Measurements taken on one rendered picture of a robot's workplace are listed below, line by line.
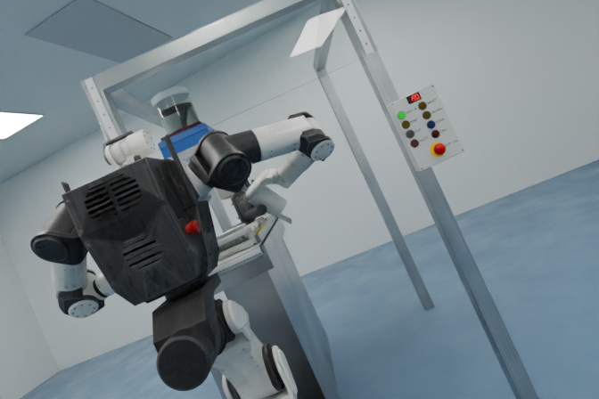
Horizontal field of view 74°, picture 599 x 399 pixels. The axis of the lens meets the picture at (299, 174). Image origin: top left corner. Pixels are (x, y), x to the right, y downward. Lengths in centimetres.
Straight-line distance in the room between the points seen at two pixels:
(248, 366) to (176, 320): 36
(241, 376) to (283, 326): 48
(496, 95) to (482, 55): 46
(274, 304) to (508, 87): 385
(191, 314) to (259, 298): 77
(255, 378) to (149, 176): 71
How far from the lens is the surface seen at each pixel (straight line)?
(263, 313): 173
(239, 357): 124
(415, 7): 499
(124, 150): 113
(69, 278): 128
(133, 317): 638
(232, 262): 156
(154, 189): 90
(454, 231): 156
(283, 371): 136
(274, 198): 125
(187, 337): 92
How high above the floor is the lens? 107
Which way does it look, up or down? 1 degrees up
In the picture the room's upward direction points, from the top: 24 degrees counter-clockwise
